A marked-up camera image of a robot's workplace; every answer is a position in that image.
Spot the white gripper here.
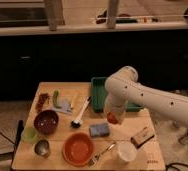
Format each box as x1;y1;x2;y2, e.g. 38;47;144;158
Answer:
104;97;125;124

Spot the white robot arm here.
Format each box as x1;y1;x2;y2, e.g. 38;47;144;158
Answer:
104;66;188;128

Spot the orange bowl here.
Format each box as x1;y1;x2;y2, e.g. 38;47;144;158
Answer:
62;132;94;167

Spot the purple bowl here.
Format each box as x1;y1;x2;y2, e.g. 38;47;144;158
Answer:
34;110;59;135

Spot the green plastic tray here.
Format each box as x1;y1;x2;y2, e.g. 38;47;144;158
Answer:
91;77;143;113

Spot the blue sponge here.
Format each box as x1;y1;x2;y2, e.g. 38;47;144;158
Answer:
89;123;110;137

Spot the yellow stick toy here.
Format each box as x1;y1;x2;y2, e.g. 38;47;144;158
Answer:
70;93;78;109

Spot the white cup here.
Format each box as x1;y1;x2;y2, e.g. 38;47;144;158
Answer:
117;141;137;163

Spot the grey blue cloth piece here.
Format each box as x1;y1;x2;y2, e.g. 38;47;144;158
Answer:
52;99;72;115

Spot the green pepper toy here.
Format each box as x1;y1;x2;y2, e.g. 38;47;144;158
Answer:
52;90;60;108

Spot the metal fork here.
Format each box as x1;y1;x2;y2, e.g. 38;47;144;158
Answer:
88;142;116;166

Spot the red chili strip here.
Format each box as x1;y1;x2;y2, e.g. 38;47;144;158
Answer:
36;93;49;113

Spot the metal cup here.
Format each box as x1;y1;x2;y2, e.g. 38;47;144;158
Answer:
34;139;51;158

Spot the light green cup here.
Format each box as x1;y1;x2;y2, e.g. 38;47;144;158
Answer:
21;127;37;143

